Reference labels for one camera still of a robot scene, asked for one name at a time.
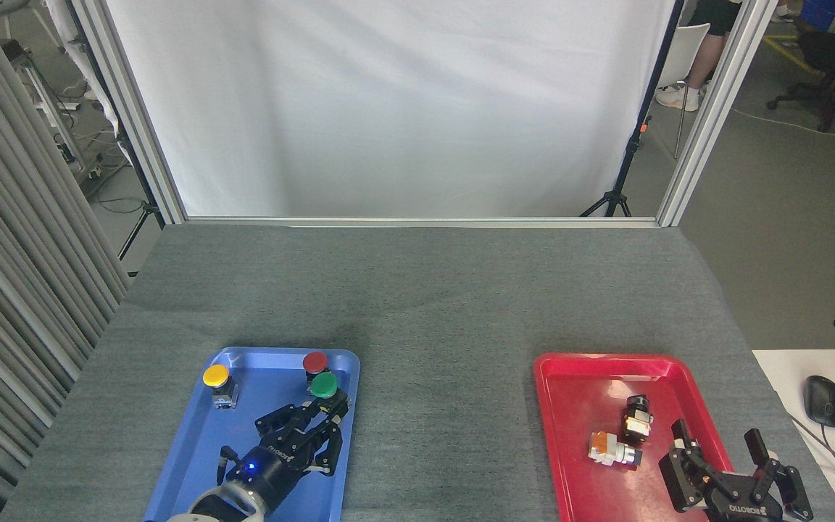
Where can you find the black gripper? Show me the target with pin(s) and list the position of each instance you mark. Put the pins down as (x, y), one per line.
(744, 504)
(280, 460)

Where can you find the green push button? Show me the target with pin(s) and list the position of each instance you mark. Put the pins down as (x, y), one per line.
(324, 385)

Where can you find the red push button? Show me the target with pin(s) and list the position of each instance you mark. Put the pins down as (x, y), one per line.
(315, 361)

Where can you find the yellow push button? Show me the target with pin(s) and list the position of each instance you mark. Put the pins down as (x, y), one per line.
(216, 375)

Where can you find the blue plastic tray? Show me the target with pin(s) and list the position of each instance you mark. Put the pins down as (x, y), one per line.
(193, 449)

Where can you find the black computer mouse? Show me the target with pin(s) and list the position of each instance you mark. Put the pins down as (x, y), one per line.
(823, 400)

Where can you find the white desk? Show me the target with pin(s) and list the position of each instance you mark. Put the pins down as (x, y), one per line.
(809, 362)

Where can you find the red plastic tray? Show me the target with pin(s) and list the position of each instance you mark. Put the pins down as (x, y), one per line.
(584, 406)

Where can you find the black light stand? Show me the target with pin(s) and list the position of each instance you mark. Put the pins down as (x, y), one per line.
(143, 212)

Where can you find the grey pleated curtain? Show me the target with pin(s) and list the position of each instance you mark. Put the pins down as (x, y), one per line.
(4, 290)

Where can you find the white backdrop cloth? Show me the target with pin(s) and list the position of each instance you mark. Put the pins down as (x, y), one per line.
(388, 109)

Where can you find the black tripod stand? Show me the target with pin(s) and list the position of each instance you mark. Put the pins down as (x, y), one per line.
(631, 152)

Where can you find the metal equipment rack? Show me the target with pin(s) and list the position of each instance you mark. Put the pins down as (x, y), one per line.
(40, 94)

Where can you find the white chair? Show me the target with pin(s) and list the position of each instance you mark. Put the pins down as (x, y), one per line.
(682, 54)

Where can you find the person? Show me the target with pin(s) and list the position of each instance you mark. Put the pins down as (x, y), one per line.
(711, 51)

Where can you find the black office chair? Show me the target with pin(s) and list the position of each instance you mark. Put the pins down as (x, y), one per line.
(834, 58)

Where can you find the blue bin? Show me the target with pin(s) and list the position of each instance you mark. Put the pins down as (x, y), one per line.
(820, 13)

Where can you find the black selector switch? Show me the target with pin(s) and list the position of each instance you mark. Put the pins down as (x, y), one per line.
(636, 420)

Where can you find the orange white switch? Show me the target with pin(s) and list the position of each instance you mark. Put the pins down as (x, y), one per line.
(609, 448)

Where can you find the silver frame crossbar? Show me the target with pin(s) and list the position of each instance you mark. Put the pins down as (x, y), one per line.
(417, 222)

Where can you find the silver frame post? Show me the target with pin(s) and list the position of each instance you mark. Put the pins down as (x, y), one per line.
(711, 109)
(131, 109)

